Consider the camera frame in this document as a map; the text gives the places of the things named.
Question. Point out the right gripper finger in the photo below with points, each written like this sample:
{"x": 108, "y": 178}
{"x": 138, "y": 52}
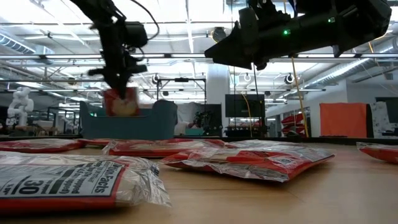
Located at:
{"x": 236, "y": 57}
{"x": 231, "y": 40}

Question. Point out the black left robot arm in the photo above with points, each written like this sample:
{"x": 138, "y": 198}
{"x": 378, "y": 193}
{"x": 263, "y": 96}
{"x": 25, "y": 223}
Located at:
{"x": 93, "y": 9}

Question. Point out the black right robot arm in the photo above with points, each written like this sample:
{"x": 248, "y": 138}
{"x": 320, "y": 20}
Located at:
{"x": 357, "y": 18}

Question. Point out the teal plastic basket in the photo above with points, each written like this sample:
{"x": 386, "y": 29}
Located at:
{"x": 140, "y": 127}

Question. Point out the black monitor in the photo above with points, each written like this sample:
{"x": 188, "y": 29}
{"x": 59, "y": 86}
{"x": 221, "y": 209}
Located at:
{"x": 245, "y": 105}

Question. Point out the black equipment rack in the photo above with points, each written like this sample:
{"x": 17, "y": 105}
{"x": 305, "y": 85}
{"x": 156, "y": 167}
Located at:
{"x": 214, "y": 121}

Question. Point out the cluttered workbench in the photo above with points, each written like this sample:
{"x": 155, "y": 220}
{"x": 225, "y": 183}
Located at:
{"x": 46, "y": 124}

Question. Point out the red stacked bins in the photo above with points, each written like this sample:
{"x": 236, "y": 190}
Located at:
{"x": 292, "y": 119}

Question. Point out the orange panel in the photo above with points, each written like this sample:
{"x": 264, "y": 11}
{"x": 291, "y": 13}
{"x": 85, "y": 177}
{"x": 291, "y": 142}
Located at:
{"x": 342, "y": 119}

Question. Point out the white patterned panel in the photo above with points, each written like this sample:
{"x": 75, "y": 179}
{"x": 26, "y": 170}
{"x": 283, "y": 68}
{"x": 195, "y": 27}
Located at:
{"x": 379, "y": 118}

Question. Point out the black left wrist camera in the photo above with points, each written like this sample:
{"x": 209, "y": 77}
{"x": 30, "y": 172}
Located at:
{"x": 136, "y": 34}

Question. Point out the black frame rig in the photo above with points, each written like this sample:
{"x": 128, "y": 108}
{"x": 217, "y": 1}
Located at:
{"x": 182, "y": 79}

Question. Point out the silver air duct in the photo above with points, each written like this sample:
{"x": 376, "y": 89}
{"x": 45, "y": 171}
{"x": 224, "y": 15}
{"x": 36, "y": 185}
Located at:
{"x": 342, "y": 73}
{"x": 15, "y": 45}

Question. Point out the black aluminium table frame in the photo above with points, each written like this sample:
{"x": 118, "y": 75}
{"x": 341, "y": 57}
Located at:
{"x": 342, "y": 140}

